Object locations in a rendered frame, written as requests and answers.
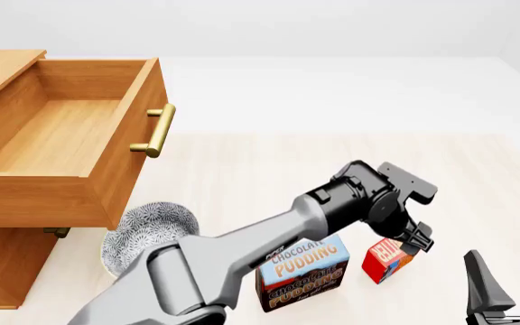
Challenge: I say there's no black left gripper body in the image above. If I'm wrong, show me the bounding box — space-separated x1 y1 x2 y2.
401 220 436 255

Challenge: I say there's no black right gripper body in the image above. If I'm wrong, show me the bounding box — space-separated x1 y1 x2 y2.
464 303 520 325

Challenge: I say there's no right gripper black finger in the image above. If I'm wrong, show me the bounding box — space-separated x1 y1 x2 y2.
462 249 517 311

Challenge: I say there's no red butter box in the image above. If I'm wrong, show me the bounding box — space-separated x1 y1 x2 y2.
360 236 422 286

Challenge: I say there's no open wooden drawer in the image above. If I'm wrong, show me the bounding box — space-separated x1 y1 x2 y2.
0 57 172 232

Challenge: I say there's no wooden cabinet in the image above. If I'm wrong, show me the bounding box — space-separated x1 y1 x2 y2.
0 49 60 311

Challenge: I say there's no chocolate pudding box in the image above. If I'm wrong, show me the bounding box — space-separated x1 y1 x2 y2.
255 233 351 314

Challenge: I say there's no patterned grey-white bowl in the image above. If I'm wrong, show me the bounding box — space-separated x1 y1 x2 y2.
101 200 201 279

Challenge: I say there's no brass drawer handle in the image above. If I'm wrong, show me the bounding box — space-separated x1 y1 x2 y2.
129 103 177 160
42 227 72 239

